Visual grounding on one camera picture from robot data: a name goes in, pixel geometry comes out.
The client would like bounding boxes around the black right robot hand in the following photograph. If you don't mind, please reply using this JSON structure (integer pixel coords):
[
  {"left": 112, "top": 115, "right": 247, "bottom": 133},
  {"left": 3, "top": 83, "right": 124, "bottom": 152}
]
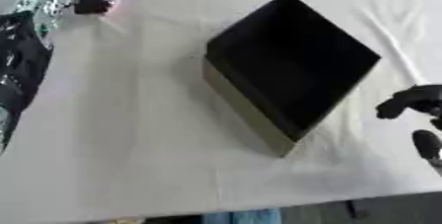
[{"left": 374, "top": 84, "right": 442, "bottom": 177}]

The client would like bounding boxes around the person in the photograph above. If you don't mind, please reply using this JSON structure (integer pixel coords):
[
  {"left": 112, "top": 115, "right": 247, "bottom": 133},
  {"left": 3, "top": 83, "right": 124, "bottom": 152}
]
[{"left": 200, "top": 207, "right": 283, "bottom": 224}]

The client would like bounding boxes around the cardboard box with black inside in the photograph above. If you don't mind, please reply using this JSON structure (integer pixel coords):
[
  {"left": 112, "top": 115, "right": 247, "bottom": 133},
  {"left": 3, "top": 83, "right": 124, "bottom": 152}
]
[{"left": 201, "top": 0, "right": 384, "bottom": 158}]

